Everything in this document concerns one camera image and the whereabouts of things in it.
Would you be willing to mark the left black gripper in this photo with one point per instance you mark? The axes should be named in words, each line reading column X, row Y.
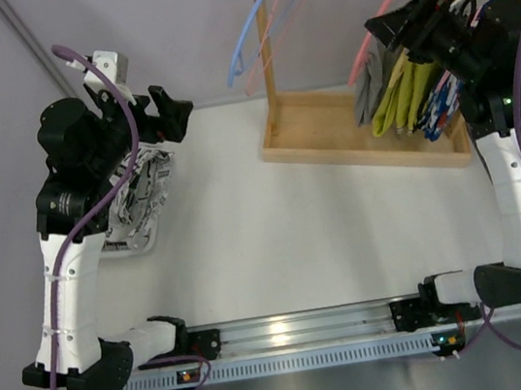
column 148, row 119

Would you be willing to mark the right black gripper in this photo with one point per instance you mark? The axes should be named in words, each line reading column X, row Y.
column 419, row 27

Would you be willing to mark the grey trousers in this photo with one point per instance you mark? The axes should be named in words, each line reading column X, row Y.
column 372, row 80

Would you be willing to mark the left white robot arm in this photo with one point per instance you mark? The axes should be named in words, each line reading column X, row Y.
column 87, row 159

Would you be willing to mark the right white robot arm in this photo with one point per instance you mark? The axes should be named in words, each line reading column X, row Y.
column 497, row 135

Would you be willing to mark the green trousers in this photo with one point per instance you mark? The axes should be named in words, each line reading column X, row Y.
column 403, row 98

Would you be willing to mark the blue hanger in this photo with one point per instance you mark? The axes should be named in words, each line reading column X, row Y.
column 259, row 18

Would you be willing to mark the blue patterned trousers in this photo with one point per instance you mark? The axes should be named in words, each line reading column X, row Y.
column 444, row 108

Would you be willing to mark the white plastic basket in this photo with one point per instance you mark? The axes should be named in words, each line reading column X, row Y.
column 148, row 231

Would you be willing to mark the black white printed cloth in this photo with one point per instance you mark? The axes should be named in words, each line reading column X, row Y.
column 142, row 193

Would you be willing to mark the wooden clothes rack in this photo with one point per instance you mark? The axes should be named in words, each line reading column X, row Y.
column 317, row 127

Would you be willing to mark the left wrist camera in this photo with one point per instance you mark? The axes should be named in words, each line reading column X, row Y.
column 114, row 65

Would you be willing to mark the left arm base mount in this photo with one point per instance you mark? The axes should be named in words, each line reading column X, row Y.
column 205, row 343

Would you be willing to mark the aluminium rail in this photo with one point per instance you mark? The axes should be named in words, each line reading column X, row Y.
column 313, row 326

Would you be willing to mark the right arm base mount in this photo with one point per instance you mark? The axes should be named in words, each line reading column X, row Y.
column 411, row 314

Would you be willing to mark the slotted cable duct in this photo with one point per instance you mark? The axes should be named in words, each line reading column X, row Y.
column 221, row 371

